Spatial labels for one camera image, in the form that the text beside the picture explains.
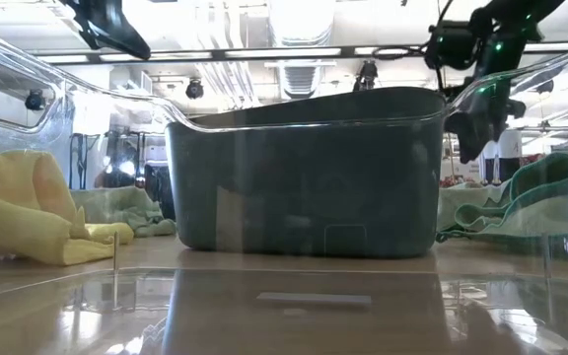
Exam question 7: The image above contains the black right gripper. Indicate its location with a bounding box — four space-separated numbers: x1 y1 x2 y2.
444 78 530 165

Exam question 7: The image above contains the green towel with teal edging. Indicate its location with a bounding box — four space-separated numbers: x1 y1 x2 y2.
436 150 568 243

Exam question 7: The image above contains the light green microfiber towel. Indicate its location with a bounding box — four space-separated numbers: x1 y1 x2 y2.
70 185 178 239

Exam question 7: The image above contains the yellow microfiber towel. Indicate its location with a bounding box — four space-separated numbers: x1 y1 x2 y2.
84 221 136 247
0 146 117 267

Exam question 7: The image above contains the white cylinder with black base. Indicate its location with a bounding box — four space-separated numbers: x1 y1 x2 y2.
480 128 525 183

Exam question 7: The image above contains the dark blue-green plastic basket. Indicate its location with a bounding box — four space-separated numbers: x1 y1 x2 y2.
165 86 448 259

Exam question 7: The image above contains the thin hanging cable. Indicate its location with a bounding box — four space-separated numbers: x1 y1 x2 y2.
447 131 459 184

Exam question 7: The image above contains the blue-black ceiling camera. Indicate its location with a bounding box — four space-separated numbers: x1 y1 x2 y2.
24 90 47 111

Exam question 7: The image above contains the black dome ceiling camera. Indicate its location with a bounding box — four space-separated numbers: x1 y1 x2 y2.
184 78 205 101

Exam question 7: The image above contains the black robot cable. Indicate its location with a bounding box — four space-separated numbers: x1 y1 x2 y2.
372 44 444 62

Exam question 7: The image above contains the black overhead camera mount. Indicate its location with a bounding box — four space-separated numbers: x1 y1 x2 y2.
352 59 380 93

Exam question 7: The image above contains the silver ceiling air duct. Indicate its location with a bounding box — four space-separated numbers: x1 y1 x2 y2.
267 0 338 100

